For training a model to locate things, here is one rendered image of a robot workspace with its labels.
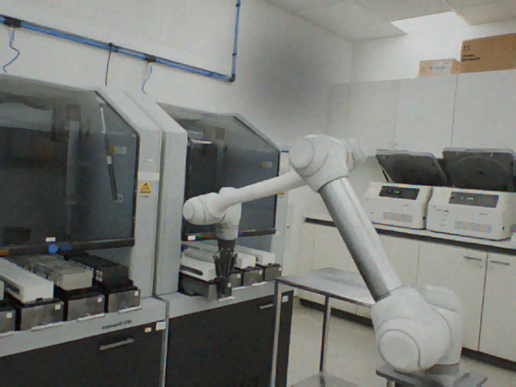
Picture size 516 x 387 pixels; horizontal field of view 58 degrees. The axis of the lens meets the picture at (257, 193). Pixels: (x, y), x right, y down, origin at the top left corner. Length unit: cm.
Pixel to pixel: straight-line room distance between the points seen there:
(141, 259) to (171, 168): 40
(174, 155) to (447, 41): 331
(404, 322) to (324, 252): 315
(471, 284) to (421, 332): 256
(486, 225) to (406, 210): 61
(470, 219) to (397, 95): 133
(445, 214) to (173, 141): 249
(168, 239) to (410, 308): 108
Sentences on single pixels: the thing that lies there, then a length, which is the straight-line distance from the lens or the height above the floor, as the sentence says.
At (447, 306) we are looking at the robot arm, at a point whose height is 94.
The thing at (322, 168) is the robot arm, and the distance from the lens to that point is 144.
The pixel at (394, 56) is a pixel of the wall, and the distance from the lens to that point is 497.
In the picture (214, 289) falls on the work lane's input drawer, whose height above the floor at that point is 78.
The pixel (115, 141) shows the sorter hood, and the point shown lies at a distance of 184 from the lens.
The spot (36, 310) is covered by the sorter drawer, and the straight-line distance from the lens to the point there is 172.
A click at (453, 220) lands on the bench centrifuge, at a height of 101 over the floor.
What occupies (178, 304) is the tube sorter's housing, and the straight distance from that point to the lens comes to 203.
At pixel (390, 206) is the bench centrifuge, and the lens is 410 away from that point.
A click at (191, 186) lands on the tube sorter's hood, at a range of 206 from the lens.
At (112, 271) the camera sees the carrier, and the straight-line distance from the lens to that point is 190.
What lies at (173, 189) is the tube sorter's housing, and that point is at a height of 119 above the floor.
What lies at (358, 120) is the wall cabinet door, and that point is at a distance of 463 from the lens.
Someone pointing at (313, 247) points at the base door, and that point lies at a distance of 452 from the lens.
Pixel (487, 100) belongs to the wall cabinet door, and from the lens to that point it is 418.
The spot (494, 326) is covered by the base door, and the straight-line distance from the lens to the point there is 391.
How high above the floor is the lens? 130
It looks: 3 degrees down
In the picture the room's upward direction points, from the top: 4 degrees clockwise
